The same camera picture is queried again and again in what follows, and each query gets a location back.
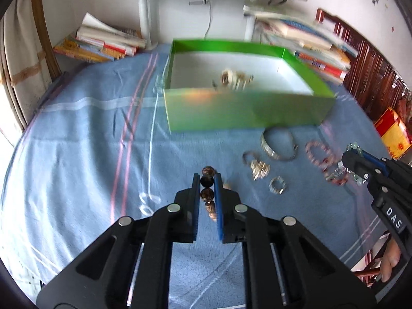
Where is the dark red wooden headboard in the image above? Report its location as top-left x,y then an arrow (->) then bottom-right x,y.
316,8 -> 411,125

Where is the gold chain link bracelet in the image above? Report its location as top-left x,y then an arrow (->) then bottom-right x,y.
250,159 -> 271,182

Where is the blue striped bed sheet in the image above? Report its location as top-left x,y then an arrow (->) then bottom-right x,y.
1,46 -> 390,308

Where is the cream white wristwatch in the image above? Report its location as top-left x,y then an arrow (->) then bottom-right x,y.
212,69 -> 254,91

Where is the stack of books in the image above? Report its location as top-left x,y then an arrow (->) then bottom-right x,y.
53,13 -> 147,63
243,5 -> 359,84

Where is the brown wooden bead bracelet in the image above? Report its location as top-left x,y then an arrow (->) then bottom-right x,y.
200,165 -> 234,223

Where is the silver bangle bracelet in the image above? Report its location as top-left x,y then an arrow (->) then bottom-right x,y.
260,127 -> 299,162

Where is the green jade pendant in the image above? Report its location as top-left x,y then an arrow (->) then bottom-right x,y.
332,142 -> 370,186

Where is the left stack of books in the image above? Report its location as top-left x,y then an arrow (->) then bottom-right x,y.
53,13 -> 147,63

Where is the beige curtain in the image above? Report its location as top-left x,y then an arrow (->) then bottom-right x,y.
1,0 -> 62,131

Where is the green cardboard box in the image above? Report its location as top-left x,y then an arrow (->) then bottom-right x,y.
164,40 -> 335,132

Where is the dark ring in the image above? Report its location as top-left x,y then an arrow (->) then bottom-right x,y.
242,150 -> 259,166

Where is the red yellow box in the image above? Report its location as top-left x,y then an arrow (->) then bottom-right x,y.
374,107 -> 411,159

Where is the pink and red bead bracelet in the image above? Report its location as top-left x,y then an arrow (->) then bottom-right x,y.
304,139 -> 350,187

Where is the person's right hand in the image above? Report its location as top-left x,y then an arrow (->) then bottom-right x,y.
380,238 -> 401,282

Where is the small crystal bead ring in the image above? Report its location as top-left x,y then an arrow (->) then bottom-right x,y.
268,175 -> 288,196

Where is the right stack of books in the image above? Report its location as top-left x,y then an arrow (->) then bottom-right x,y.
243,5 -> 359,84

